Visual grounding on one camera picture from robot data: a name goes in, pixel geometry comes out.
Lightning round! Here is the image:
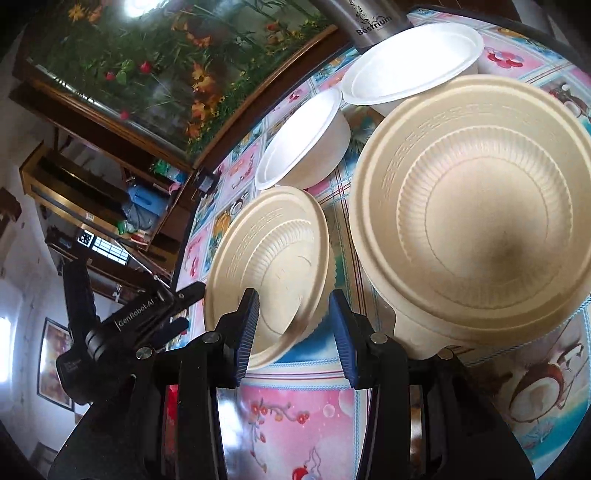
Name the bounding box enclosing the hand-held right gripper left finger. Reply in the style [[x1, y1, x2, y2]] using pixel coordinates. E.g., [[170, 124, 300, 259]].
[[48, 288, 262, 480]]

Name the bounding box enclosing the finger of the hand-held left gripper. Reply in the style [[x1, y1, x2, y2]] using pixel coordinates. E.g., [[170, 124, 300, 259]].
[[168, 282, 206, 319], [154, 318, 191, 350]]

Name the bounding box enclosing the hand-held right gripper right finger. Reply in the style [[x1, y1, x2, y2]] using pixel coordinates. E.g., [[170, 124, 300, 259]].
[[329, 290, 536, 480]]

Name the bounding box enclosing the beige ribbed plate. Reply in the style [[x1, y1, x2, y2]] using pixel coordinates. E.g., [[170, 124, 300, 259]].
[[203, 185, 331, 370], [349, 74, 591, 348]]

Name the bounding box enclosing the white paper bowl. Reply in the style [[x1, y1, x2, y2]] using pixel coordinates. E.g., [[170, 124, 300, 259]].
[[369, 60, 481, 118], [255, 88, 352, 191]]

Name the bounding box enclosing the white paper plate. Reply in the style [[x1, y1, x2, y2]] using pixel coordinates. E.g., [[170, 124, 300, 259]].
[[340, 23, 484, 106]]

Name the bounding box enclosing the printed fruit tablecloth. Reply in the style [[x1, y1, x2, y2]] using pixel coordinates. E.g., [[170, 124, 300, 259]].
[[173, 9, 591, 480]]

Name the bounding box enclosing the wooden cabinet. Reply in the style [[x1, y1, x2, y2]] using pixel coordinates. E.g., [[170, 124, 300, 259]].
[[11, 60, 204, 259]]

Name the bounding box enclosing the framed flower picture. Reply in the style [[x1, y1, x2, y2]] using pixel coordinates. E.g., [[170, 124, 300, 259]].
[[25, 0, 340, 160]]

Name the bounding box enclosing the stainless steel thermos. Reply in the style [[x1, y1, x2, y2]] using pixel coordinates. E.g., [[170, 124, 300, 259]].
[[309, 0, 409, 49]]

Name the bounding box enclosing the framed wall picture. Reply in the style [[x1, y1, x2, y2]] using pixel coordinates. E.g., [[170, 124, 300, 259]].
[[37, 318, 75, 411]]

